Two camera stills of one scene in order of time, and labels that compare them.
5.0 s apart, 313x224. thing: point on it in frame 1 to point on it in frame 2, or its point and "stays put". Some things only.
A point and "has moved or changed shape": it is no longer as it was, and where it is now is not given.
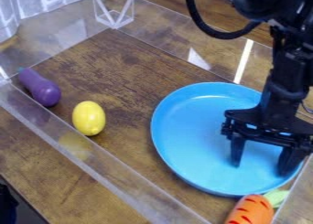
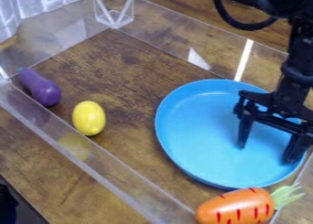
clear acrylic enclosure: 117,87 stays put
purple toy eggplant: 43,90 stays put
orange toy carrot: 254,208 has moved or changed shape
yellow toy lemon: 88,118 stays put
